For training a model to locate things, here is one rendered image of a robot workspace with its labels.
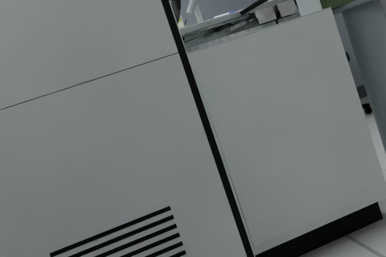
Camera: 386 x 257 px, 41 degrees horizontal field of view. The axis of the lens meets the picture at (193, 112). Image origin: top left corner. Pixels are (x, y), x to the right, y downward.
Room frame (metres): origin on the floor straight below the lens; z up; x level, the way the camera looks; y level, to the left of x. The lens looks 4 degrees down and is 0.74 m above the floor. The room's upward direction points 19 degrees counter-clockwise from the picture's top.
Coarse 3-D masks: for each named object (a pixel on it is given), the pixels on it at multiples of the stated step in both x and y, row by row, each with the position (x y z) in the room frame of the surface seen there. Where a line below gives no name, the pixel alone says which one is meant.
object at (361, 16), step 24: (360, 0) 2.05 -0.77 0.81; (360, 24) 2.13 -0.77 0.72; (384, 24) 2.14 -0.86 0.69; (360, 48) 2.16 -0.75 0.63; (384, 48) 2.12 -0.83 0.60; (360, 72) 2.22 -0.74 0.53; (384, 72) 2.12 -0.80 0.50; (384, 96) 2.13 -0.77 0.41; (384, 120) 2.15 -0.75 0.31; (384, 144) 2.19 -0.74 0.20
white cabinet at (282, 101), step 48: (240, 48) 1.81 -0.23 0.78; (288, 48) 1.84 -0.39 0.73; (336, 48) 1.89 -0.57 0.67; (240, 96) 1.79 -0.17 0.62; (288, 96) 1.83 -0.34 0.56; (336, 96) 1.87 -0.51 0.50; (240, 144) 1.78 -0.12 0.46; (288, 144) 1.82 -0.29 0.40; (336, 144) 1.86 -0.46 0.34; (240, 192) 1.76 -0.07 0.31; (288, 192) 1.80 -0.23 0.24; (336, 192) 1.85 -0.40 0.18; (384, 192) 1.89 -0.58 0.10; (288, 240) 1.79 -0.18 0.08
